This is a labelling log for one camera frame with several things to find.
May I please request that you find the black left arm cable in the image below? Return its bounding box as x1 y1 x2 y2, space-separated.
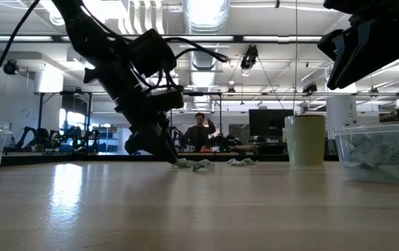
160 36 230 83

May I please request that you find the small black ceiling fixture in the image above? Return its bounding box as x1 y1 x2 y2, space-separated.
302 82 318 95

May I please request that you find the black overhead camera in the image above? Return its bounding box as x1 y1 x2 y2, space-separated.
240 44 259 70

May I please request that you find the silver ceiling air duct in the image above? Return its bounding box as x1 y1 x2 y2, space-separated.
181 0 232 73

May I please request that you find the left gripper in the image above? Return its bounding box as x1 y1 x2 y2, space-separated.
84 68 185 164

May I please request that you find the white round column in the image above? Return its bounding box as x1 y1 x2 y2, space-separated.
326 89 359 140

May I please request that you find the person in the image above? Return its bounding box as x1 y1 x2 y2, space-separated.
184 112 218 153

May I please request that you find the black round ceiling spotlight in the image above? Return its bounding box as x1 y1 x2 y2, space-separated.
3 59 20 76

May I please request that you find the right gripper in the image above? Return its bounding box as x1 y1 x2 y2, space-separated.
317 0 399 91

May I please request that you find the black overhead beam with lights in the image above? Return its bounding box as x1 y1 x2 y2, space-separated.
0 33 326 44

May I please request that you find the black computer monitor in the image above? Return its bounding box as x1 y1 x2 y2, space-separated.
248 109 294 137

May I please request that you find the translucent white cup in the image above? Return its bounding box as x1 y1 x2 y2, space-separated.
284 116 295 165

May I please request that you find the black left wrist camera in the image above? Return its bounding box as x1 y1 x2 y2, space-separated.
128 28 179 78

